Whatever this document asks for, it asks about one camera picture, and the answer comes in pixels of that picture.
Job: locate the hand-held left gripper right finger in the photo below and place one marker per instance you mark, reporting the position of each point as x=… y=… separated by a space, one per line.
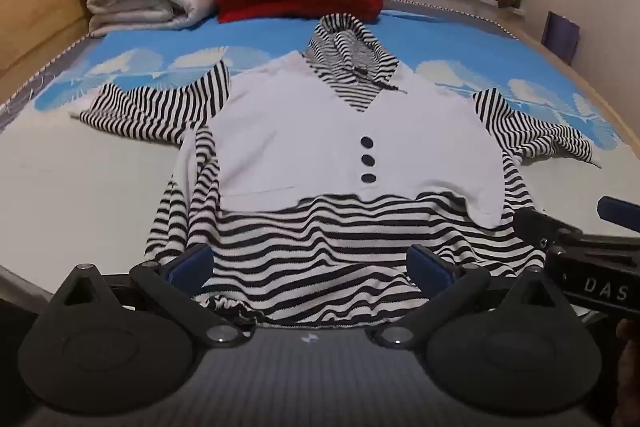
x=430 y=269

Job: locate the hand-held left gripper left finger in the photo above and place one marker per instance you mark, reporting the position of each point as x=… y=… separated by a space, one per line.
x=192 y=267

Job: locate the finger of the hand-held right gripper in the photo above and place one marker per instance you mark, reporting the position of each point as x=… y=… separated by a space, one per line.
x=617 y=213
x=545 y=229

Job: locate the black white striped hooded top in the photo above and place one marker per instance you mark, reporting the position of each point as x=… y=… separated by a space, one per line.
x=310 y=127

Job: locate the person's right hand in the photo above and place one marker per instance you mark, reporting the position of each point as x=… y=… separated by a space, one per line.
x=629 y=372

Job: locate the purple folder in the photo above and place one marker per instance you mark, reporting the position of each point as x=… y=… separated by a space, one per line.
x=561 y=36

